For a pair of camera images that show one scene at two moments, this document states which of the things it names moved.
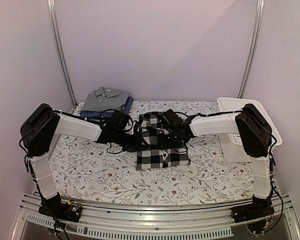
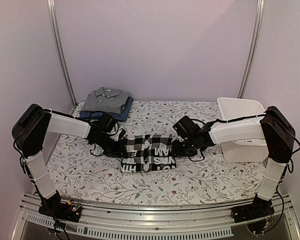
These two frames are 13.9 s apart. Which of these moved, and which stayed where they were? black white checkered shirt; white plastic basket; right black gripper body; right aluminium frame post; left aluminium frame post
Moved: right black gripper body; black white checkered shirt
Stayed: left aluminium frame post; right aluminium frame post; white plastic basket
